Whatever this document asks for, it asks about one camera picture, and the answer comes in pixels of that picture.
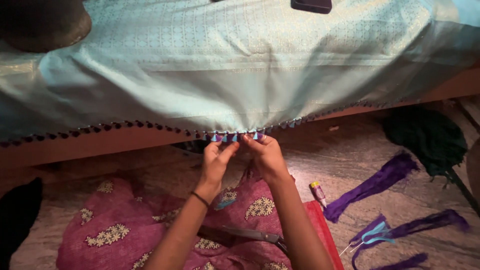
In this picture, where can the person's right hand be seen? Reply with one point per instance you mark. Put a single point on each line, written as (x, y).
(270, 161)

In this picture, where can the person's left hand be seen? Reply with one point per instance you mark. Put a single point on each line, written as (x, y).
(213, 170)

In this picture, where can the light blue silk saree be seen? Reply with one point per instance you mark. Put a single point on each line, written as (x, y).
(232, 75)

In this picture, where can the row of purple blue tassels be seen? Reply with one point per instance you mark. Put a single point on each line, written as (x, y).
(112, 126)

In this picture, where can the black wrist band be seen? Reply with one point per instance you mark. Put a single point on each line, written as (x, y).
(200, 199)

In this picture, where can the small glue tube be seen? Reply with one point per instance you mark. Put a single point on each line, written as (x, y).
(318, 193)

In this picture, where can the metal scissors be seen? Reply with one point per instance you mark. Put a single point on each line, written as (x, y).
(255, 234)

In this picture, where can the red mat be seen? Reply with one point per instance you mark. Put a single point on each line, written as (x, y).
(322, 228)

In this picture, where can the pink floral garment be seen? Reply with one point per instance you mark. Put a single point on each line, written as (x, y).
(123, 213)

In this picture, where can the thick purple thread bundle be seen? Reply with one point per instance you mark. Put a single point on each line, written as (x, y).
(375, 183)

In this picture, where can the thin metal needle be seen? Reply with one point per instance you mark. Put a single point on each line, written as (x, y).
(357, 246)
(345, 250)

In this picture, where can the light blue thread strand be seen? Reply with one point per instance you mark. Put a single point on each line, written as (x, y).
(378, 234)

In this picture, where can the dark green thread bundle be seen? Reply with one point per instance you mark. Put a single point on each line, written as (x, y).
(427, 138)

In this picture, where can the dark phone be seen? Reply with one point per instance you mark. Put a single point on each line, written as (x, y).
(311, 5)

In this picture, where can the long purple thread bundle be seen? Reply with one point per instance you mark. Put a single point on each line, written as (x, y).
(423, 224)

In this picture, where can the small purple thread bundle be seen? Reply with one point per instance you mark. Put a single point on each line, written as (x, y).
(405, 262)

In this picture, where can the dark stick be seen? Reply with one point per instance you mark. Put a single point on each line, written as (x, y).
(463, 191)

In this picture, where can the black cloth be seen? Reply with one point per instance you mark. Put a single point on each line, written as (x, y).
(18, 221)

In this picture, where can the dark round cushion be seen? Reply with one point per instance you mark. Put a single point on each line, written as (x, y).
(41, 22)

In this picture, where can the brown wooden bed frame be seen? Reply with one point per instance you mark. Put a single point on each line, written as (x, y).
(112, 145)

